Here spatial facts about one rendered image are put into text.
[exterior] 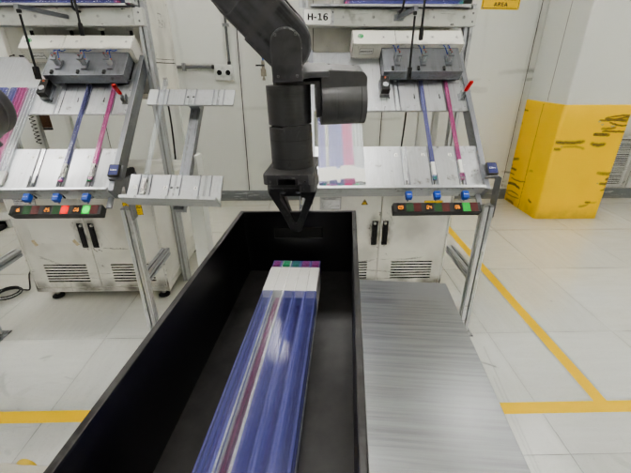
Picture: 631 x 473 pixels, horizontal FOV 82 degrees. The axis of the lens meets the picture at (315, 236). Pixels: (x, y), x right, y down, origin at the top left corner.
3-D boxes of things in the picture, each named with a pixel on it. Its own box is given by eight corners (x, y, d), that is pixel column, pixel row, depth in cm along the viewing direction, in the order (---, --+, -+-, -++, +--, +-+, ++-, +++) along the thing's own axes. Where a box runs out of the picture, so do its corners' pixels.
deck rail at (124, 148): (120, 198, 144) (112, 190, 138) (115, 198, 144) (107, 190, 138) (149, 66, 172) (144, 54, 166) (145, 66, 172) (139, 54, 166)
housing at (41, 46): (145, 73, 171) (130, 48, 158) (38, 73, 170) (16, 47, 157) (147, 61, 174) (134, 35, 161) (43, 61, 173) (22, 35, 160)
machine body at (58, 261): (172, 300, 197) (149, 190, 171) (40, 301, 196) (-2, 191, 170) (203, 247, 256) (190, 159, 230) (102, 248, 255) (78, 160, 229)
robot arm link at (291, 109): (266, 75, 48) (263, 76, 43) (317, 73, 49) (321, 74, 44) (270, 129, 51) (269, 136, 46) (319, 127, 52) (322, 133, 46)
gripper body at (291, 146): (319, 168, 56) (317, 117, 53) (313, 189, 47) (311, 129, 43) (277, 168, 56) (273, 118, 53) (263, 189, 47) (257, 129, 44)
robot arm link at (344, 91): (269, 18, 45) (268, 27, 38) (361, 15, 46) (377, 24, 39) (277, 114, 53) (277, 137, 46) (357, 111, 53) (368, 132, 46)
